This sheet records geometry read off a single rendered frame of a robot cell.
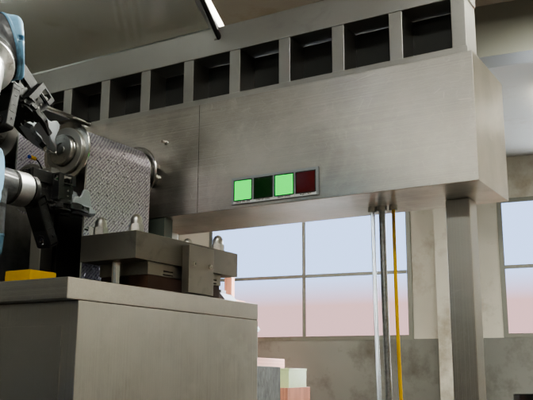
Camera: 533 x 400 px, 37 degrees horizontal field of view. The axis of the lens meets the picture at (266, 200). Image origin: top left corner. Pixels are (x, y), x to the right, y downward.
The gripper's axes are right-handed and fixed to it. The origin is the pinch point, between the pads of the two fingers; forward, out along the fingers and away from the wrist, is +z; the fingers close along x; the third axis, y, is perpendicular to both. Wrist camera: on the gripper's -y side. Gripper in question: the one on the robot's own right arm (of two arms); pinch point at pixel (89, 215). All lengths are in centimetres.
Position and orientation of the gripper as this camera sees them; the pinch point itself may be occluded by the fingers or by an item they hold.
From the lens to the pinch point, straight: 192.9
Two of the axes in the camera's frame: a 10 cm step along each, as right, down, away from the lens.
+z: 5.1, 1.8, 8.4
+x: -8.6, 1.0, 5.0
